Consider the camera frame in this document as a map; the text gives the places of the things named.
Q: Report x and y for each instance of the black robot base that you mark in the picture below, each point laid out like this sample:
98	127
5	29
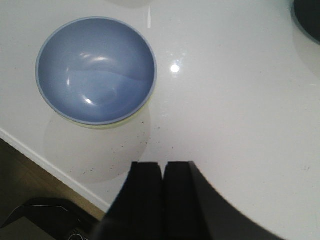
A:
60	218

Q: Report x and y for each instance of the black and chrome toaster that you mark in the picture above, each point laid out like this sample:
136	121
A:
307	13

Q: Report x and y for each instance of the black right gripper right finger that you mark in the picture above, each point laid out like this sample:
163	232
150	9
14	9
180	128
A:
194	210

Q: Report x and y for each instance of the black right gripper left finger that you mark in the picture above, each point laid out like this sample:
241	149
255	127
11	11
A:
136	213

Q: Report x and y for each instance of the blue bowl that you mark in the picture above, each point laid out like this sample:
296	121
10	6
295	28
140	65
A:
96	71

